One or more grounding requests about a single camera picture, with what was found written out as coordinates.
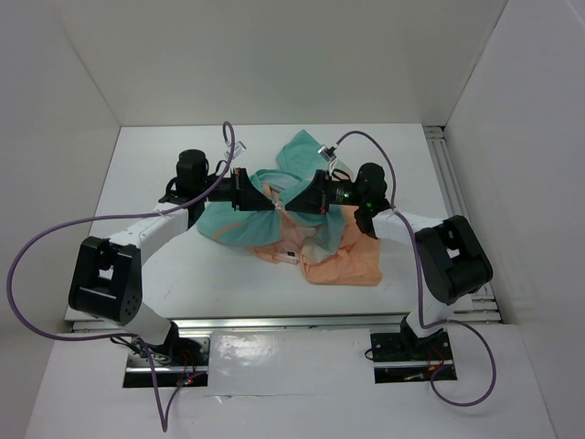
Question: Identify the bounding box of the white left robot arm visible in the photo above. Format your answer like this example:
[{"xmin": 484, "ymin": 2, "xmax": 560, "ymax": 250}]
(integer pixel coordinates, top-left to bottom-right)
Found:
[{"xmin": 69, "ymin": 150, "xmax": 274, "ymax": 365}]

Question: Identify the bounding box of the teal and orange jacket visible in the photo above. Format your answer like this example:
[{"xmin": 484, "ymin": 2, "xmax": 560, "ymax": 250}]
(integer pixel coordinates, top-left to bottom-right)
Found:
[{"xmin": 197, "ymin": 130, "xmax": 382, "ymax": 286}]

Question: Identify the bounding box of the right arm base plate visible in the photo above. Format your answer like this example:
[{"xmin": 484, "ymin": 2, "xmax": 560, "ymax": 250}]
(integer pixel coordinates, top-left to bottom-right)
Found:
[{"xmin": 364, "ymin": 331, "xmax": 457, "ymax": 384}]

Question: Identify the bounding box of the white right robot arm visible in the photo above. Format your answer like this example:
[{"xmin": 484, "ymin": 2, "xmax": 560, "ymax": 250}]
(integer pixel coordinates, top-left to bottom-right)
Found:
[{"xmin": 286, "ymin": 163, "xmax": 494, "ymax": 359}]

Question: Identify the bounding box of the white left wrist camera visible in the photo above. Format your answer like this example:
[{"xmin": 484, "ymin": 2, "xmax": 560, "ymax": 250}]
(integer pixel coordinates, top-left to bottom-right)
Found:
[{"xmin": 225, "ymin": 141, "xmax": 247, "ymax": 160}]

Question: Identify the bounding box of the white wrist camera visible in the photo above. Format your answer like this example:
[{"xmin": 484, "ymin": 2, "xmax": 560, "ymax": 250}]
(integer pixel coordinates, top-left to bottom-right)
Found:
[
  {"xmin": 225, "ymin": 141, "xmax": 247, "ymax": 160},
  {"xmin": 318, "ymin": 145, "xmax": 337, "ymax": 166}
]

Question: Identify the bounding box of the aluminium front table rail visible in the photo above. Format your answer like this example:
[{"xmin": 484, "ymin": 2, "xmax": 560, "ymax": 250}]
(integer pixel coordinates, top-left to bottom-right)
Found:
[{"xmin": 175, "ymin": 314, "xmax": 403, "ymax": 331}]

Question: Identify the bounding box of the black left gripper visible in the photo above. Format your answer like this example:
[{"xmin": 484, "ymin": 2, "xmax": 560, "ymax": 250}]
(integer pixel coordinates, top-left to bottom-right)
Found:
[{"xmin": 197, "ymin": 167, "xmax": 274, "ymax": 211}]

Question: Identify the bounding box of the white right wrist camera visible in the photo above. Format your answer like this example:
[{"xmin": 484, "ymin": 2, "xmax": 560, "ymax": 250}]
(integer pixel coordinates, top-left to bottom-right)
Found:
[{"xmin": 318, "ymin": 145, "xmax": 337, "ymax": 166}]

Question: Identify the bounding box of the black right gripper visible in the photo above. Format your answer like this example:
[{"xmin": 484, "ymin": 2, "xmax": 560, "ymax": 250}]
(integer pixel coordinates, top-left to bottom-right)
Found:
[{"xmin": 286, "ymin": 169, "xmax": 366, "ymax": 215}]

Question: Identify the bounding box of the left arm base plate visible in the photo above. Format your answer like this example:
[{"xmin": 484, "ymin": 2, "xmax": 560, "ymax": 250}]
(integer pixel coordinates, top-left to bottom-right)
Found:
[{"xmin": 122, "ymin": 333, "xmax": 211, "ymax": 389}]

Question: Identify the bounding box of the aluminium right side rail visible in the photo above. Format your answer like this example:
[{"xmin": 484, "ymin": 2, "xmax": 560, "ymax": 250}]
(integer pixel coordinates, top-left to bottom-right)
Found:
[{"xmin": 423, "ymin": 126, "xmax": 502, "ymax": 325}]

